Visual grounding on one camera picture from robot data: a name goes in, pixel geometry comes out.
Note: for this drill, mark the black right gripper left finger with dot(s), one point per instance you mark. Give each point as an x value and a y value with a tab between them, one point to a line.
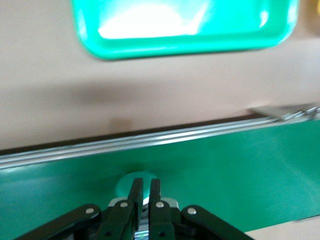
130	200

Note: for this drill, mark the yellow plastic tray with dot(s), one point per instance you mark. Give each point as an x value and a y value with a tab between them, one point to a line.
314	15

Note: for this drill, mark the green mushroom push button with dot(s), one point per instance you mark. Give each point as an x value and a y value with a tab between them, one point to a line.
123	186

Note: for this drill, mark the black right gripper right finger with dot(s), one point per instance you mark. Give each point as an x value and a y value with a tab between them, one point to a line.
160	210

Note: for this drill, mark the green conveyor belt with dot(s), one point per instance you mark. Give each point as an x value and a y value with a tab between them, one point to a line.
225	170

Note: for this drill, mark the green plastic tray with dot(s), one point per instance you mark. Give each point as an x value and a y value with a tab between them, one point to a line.
185	27

